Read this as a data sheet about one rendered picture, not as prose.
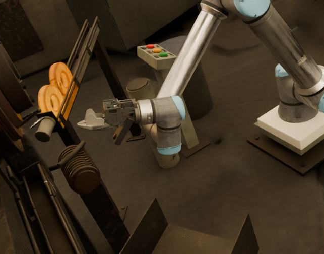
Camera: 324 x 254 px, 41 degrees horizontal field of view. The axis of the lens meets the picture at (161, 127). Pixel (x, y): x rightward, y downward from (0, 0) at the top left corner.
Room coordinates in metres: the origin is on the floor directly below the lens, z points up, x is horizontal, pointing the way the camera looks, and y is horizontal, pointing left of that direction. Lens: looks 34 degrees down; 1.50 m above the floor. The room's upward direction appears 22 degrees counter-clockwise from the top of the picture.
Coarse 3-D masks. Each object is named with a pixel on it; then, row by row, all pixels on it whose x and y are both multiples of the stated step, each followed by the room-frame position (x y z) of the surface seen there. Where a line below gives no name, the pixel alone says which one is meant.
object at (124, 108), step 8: (104, 104) 1.33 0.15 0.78; (112, 104) 1.33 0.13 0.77; (120, 104) 1.31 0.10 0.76; (128, 104) 1.33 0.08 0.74; (136, 104) 1.31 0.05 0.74; (104, 112) 1.34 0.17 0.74; (112, 112) 1.29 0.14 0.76; (120, 112) 1.29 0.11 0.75; (128, 112) 1.32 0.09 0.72; (136, 112) 1.30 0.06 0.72; (104, 120) 1.34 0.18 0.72; (112, 120) 1.30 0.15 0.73; (120, 120) 1.29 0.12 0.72; (136, 120) 1.29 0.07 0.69
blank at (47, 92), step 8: (40, 88) 1.65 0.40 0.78; (48, 88) 1.64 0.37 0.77; (56, 88) 1.69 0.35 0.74; (40, 96) 1.60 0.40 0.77; (48, 96) 1.62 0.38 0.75; (56, 96) 1.67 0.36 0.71; (40, 104) 1.58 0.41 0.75; (48, 104) 1.59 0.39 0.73; (56, 104) 1.66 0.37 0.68; (56, 112) 1.61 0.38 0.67
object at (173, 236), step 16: (160, 208) 0.86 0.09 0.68; (144, 224) 0.80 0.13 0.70; (160, 224) 0.84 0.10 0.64; (128, 240) 0.75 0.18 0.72; (144, 240) 0.79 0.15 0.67; (160, 240) 0.82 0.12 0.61; (176, 240) 0.80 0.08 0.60; (192, 240) 0.78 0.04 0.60; (208, 240) 0.76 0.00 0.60; (224, 240) 0.75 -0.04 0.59; (240, 240) 0.64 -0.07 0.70; (256, 240) 0.69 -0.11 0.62
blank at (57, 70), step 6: (54, 66) 1.77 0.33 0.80; (60, 66) 1.80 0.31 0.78; (66, 66) 1.84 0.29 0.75; (54, 72) 1.74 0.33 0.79; (60, 72) 1.78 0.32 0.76; (66, 72) 1.82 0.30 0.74; (54, 78) 1.72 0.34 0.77; (60, 78) 1.75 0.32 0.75; (66, 78) 1.81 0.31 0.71; (54, 84) 1.72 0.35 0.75; (60, 84) 1.73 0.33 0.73; (66, 84) 1.79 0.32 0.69; (72, 84) 1.81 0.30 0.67; (60, 90) 1.71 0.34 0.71; (66, 90) 1.75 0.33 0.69
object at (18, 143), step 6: (0, 126) 0.90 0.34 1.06; (0, 132) 0.91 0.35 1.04; (6, 132) 0.94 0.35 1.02; (0, 138) 0.92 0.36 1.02; (6, 138) 0.92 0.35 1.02; (12, 138) 0.97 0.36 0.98; (0, 144) 0.93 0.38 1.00; (6, 144) 0.94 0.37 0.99; (12, 144) 0.93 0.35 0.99; (18, 144) 1.01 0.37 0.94; (0, 150) 0.94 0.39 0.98; (6, 150) 0.95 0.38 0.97; (12, 150) 0.97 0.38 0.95; (18, 150) 0.96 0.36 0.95; (0, 156) 0.96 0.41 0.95; (6, 156) 0.99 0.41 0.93
